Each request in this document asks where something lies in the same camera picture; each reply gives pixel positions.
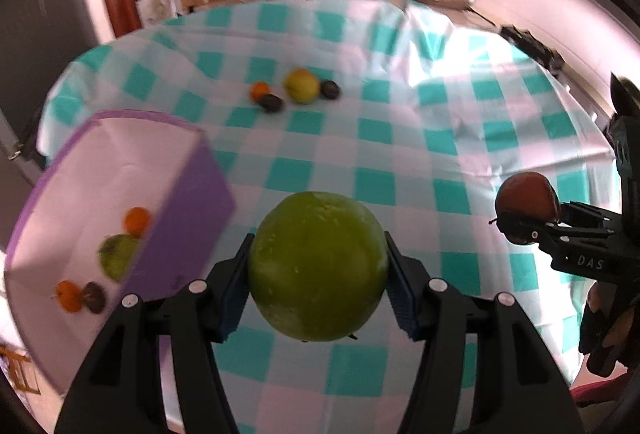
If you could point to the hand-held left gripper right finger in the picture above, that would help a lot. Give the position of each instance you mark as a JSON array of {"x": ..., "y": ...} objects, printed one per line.
[{"x": 401, "y": 299}]

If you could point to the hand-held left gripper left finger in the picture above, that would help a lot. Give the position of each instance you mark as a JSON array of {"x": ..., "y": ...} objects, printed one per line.
[{"x": 234, "y": 299}]

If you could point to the green apple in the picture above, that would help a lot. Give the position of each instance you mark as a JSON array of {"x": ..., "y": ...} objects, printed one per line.
[{"x": 117, "y": 255}]

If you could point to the person's right hand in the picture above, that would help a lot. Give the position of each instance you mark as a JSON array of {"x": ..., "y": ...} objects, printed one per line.
[{"x": 607, "y": 329}]

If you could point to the brown round fruit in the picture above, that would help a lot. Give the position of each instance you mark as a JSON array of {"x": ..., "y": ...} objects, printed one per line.
[{"x": 526, "y": 200}]

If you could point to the orange tangerine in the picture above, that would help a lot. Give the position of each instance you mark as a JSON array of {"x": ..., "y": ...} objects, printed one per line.
[
  {"x": 259, "y": 91},
  {"x": 136, "y": 220},
  {"x": 68, "y": 295}
]

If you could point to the dark purple plum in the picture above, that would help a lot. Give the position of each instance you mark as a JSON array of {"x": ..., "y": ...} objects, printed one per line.
[
  {"x": 271, "y": 103},
  {"x": 93, "y": 297},
  {"x": 329, "y": 89}
]

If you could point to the yellow-green apple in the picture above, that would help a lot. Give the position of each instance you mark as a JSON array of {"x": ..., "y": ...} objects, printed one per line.
[{"x": 302, "y": 85}]

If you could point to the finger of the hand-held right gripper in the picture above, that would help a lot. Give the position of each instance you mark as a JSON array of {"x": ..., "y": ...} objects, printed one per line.
[
  {"x": 525, "y": 229},
  {"x": 590, "y": 213}
]

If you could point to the large green round fruit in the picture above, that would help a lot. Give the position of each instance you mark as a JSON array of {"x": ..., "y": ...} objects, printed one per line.
[{"x": 318, "y": 266}]

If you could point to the wooden chair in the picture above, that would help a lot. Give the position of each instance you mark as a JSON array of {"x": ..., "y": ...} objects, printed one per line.
[{"x": 19, "y": 364}]

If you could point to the teal white checked tablecloth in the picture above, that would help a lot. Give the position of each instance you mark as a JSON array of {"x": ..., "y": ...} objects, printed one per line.
[{"x": 380, "y": 114}]

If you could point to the purple cardboard box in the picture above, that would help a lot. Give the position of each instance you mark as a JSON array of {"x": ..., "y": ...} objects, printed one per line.
[{"x": 100, "y": 194}]

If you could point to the dark red cloth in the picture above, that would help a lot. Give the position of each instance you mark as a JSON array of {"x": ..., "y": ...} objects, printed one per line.
[{"x": 595, "y": 398}]

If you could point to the grey refrigerator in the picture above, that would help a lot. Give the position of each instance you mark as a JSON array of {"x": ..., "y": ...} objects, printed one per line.
[{"x": 45, "y": 29}]

